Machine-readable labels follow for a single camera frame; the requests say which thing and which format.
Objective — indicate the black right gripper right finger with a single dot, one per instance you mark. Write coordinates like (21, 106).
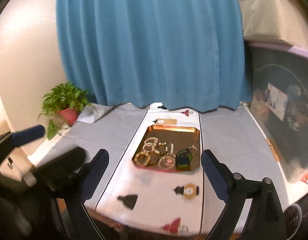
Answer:
(265, 219)

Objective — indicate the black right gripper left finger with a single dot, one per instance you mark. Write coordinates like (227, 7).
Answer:
(86, 182)

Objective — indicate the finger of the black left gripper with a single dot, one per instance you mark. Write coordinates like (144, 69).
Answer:
(28, 135)

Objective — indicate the copper jewelry tray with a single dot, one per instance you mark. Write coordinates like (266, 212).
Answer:
(159, 145)

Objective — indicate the green potted plant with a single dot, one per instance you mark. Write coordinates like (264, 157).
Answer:
(62, 105)

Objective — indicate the grey table cloth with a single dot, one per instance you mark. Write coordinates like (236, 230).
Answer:
(232, 136)

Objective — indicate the black green smart watch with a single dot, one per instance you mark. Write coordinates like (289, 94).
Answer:
(184, 158)

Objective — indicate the clear plastic storage bin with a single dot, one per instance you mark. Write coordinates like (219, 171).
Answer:
(280, 102)

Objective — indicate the blue curtain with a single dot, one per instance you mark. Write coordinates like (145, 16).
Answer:
(182, 53)

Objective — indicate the beige fabric storage box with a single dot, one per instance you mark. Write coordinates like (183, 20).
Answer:
(280, 21)

